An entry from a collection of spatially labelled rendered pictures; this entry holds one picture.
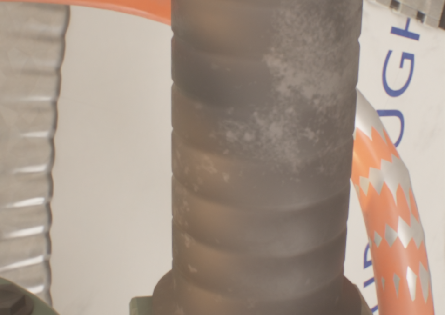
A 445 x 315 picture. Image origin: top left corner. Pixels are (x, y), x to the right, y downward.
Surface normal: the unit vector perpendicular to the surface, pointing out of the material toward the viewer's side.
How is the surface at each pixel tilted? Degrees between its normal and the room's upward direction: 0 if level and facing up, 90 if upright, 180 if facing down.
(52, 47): 92
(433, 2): 90
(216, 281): 28
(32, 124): 88
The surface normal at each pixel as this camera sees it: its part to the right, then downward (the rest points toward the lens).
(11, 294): 0.02, -0.93
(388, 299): -0.76, 0.08
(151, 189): 0.68, 0.22
